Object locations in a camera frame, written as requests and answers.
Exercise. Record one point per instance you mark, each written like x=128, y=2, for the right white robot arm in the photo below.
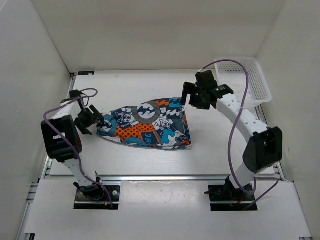
x=264, y=144

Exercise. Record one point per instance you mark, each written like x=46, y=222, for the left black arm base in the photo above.
x=98, y=199

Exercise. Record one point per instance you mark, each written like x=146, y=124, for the white plastic basket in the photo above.
x=231, y=74

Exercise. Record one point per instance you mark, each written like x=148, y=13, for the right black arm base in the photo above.
x=221, y=201

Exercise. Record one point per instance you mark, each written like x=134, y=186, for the left aluminium rail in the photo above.
x=60, y=138

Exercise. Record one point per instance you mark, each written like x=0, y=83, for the right aluminium rail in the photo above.
x=278, y=167

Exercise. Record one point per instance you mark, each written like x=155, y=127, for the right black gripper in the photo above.
x=188, y=88

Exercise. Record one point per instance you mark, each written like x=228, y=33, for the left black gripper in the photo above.
x=95, y=117

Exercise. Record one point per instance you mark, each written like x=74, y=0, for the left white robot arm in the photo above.
x=86, y=179

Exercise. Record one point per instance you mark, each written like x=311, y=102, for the dark label sticker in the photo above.
x=86, y=73

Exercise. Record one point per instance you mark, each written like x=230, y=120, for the colourful patterned shorts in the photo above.
x=158, y=124

